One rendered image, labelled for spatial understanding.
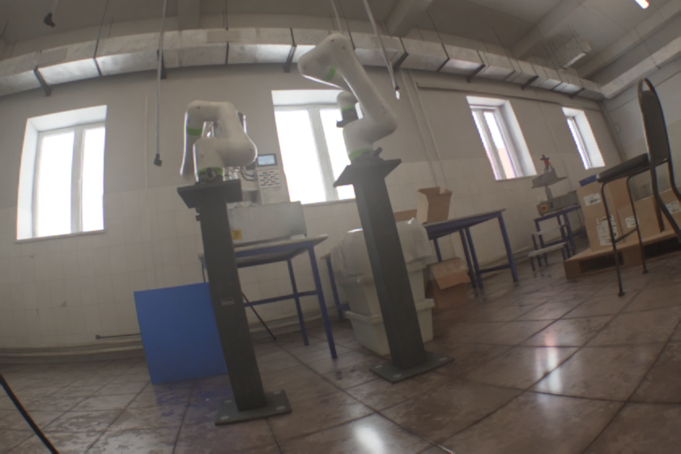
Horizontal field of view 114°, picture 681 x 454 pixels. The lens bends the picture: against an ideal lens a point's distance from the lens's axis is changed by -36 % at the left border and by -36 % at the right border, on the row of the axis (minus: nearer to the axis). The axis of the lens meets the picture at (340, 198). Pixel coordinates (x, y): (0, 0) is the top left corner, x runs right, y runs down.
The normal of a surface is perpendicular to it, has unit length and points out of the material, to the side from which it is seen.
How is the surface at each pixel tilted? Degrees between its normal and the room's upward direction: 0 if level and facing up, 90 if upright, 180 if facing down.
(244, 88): 90
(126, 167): 90
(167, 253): 90
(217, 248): 90
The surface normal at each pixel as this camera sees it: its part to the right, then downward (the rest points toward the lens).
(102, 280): 0.33, -0.29
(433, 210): 0.40, 0.30
